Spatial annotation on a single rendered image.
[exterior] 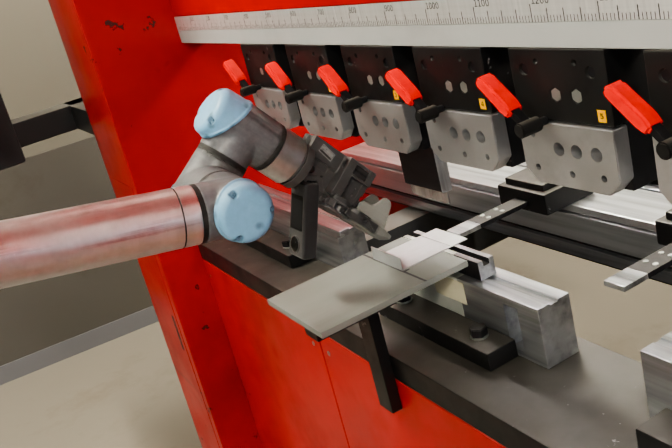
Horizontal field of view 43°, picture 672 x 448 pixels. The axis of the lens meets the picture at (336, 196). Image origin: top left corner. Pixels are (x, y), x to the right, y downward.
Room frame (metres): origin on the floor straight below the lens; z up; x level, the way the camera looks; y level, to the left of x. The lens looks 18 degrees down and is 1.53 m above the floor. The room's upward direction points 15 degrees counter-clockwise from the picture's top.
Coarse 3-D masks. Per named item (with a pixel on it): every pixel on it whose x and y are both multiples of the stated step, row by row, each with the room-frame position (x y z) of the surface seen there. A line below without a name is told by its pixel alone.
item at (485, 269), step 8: (416, 232) 1.36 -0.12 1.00; (456, 248) 1.25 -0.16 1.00; (464, 248) 1.24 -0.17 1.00; (456, 256) 1.22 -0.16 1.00; (464, 256) 1.21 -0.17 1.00; (472, 256) 1.22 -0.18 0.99; (480, 256) 1.20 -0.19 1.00; (488, 256) 1.19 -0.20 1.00; (472, 264) 1.19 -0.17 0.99; (480, 264) 1.18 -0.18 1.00; (488, 264) 1.18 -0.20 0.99; (464, 272) 1.21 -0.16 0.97; (472, 272) 1.19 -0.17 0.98; (480, 272) 1.17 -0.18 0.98; (488, 272) 1.18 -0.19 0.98; (480, 280) 1.17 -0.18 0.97
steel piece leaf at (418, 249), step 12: (420, 240) 1.31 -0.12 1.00; (432, 240) 1.30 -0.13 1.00; (372, 252) 1.29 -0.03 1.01; (384, 252) 1.25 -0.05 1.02; (396, 252) 1.29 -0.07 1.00; (408, 252) 1.27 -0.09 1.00; (420, 252) 1.26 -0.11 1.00; (432, 252) 1.25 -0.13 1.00; (396, 264) 1.23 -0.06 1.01; (408, 264) 1.23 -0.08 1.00
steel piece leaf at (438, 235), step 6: (426, 234) 1.33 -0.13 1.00; (432, 234) 1.32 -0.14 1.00; (438, 234) 1.32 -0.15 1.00; (444, 234) 1.31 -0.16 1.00; (450, 234) 1.30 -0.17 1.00; (438, 240) 1.29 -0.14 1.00; (444, 240) 1.29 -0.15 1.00; (450, 240) 1.28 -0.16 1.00; (456, 240) 1.27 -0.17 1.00; (462, 240) 1.27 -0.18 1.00
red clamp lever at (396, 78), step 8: (392, 72) 1.16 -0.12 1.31; (400, 72) 1.17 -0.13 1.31; (392, 80) 1.16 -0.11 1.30; (400, 80) 1.15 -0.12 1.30; (408, 80) 1.15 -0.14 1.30; (400, 88) 1.14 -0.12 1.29; (408, 88) 1.14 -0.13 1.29; (416, 88) 1.14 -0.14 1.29; (400, 96) 1.15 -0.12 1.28; (408, 96) 1.13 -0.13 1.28; (416, 96) 1.13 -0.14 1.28; (408, 104) 1.13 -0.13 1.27; (416, 104) 1.12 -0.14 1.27; (424, 104) 1.12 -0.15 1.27; (416, 112) 1.11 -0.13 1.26; (424, 112) 1.11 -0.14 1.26; (432, 112) 1.11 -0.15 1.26; (440, 112) 1.12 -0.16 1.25; (416, 120) 1.12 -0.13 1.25; (424, 120) 1.10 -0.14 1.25
